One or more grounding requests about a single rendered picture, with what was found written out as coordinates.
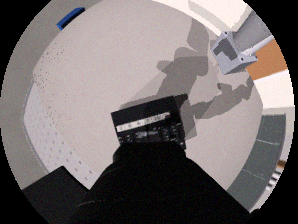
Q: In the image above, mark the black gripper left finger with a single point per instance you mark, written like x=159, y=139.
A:
x=143, y=135

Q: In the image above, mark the black lighting desk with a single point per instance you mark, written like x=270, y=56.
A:
x=160, y=113

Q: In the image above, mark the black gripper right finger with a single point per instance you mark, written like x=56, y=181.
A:
x=153, y=134

